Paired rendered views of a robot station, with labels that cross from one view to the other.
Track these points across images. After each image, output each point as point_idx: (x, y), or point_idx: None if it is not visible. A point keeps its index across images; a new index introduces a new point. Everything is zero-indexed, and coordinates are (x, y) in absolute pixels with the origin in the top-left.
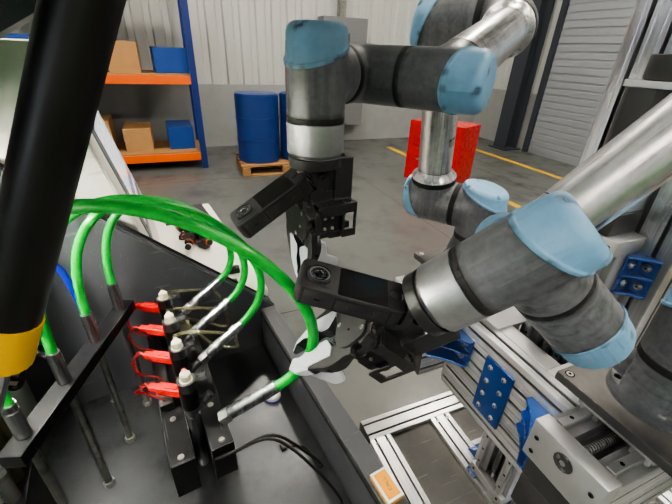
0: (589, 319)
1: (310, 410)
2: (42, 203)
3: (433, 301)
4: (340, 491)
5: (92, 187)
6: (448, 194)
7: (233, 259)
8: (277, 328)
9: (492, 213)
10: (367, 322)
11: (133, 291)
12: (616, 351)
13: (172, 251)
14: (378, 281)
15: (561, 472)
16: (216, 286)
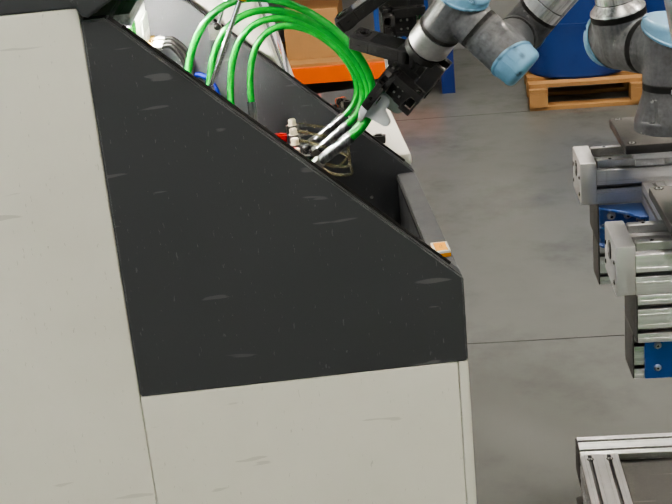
0: (483, 39)
1: None
2: None
3: (412, 38)
4: None
5: (245, 21)
6: (626, 30)
7: (358, 92)
8: (406, 184)
9: (666, 48)
10: (391, 64)
11: (267, 125)
12: (509, 63)
13: (305, 88)
14: (399, 39)
15: (610, 261)
16: (341, 120)
